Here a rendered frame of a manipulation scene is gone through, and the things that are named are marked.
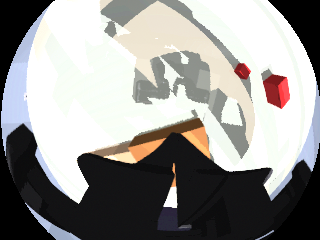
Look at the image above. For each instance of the brown square block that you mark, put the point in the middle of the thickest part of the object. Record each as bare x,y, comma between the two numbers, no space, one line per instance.
194,130

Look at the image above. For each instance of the tan flat block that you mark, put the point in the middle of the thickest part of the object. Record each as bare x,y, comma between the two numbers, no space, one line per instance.
117,152

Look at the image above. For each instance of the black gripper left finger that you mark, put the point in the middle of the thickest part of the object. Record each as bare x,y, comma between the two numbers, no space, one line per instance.
149,179

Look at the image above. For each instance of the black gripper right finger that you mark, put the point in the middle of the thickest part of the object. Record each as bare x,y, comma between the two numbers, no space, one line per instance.
200,182

